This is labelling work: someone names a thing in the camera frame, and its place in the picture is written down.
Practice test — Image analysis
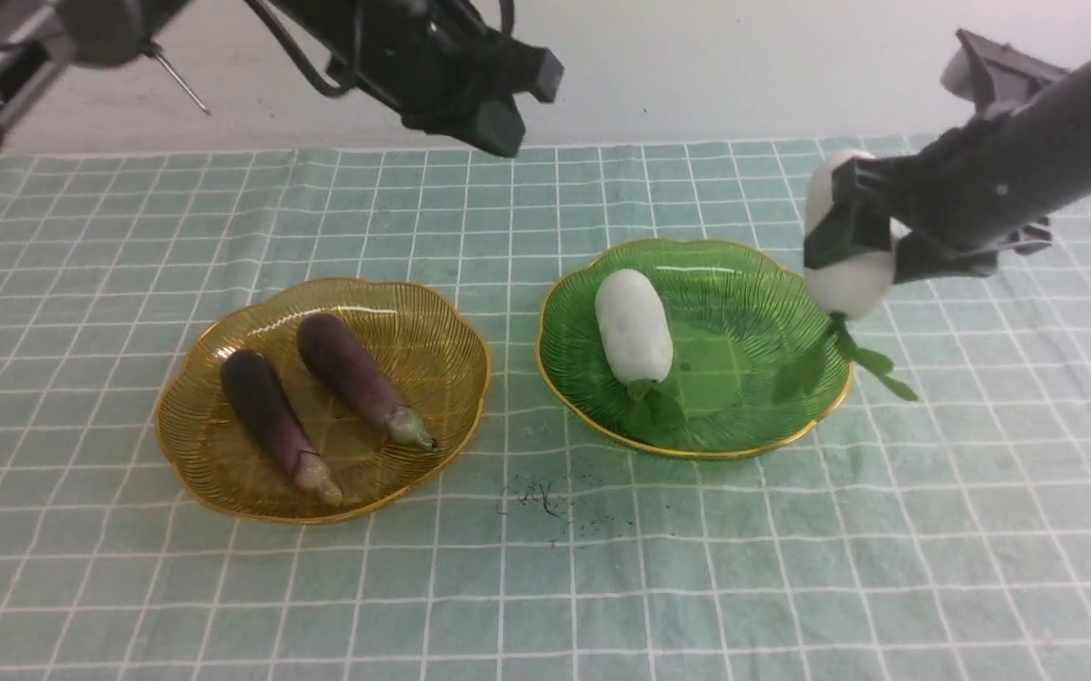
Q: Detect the green transparent plastic plate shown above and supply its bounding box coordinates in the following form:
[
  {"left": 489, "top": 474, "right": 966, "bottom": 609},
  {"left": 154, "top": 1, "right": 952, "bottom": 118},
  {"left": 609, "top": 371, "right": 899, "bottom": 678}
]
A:
[{"left": 536, "top": 238, "right": 853, "bottom": 461}]

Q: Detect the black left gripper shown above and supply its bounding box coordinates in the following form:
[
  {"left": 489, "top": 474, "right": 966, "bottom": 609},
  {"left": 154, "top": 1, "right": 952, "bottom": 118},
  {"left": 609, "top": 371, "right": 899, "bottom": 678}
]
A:
[{"left": 268, "top": 1, "right": 564, "bottom": 159}]

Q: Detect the yellow transparent plastic plate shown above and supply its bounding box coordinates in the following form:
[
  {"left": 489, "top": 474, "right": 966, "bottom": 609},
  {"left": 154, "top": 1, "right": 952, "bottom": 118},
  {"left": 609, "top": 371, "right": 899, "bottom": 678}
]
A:
[{"left": 155, "top": 277, "right": 493, "bottom": 525}]

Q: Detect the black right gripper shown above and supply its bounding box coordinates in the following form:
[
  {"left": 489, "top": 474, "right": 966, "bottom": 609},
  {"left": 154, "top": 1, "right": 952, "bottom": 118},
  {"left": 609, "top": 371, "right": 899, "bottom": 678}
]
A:
[{"left": 802, "top": 114, "right": 1076, "bottom": 285}]

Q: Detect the green checkered tablecloth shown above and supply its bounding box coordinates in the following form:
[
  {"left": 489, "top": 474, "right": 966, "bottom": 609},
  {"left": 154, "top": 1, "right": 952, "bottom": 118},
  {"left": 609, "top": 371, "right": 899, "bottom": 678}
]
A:
[{"left": 0, "top": 138, "right": 1091, "bottom": 680}]

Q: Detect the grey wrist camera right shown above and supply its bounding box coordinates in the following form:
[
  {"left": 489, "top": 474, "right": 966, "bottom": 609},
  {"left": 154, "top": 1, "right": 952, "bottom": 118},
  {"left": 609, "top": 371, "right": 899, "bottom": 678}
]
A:
[{"left": 942, "top": 29, "right": 1069, "bottom": 114}]

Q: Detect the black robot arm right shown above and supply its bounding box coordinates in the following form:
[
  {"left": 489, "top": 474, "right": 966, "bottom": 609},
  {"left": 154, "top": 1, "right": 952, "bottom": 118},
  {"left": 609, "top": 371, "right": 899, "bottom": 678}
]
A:
[{"left": 804, "top": 29, "right": 1091, "bottom": 284}]

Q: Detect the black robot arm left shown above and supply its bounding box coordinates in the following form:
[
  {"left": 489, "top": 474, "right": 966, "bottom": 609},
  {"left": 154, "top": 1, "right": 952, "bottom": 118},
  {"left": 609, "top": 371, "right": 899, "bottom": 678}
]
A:
[{"left": 0, "top": 1, "right": 564, "bottom": 158}]

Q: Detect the white radish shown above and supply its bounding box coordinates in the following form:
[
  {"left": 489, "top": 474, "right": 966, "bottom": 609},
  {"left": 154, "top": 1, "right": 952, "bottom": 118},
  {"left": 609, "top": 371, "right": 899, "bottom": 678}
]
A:
[
  {"left": 595, "top": 268, "right": 684, "bottom": 442},
  {"left": 772, "top": 150, "right": 920, "bottom": 406}
]

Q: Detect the purple eggplant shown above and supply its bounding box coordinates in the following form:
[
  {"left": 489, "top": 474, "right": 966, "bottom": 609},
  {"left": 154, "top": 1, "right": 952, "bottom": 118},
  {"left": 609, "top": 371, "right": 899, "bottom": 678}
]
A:
[
  {"left": 296, "top": 313, "right": 437, "bottom": 452},
  {"left": 218, "top": 349, "right": 343, "bottom": 507}
]

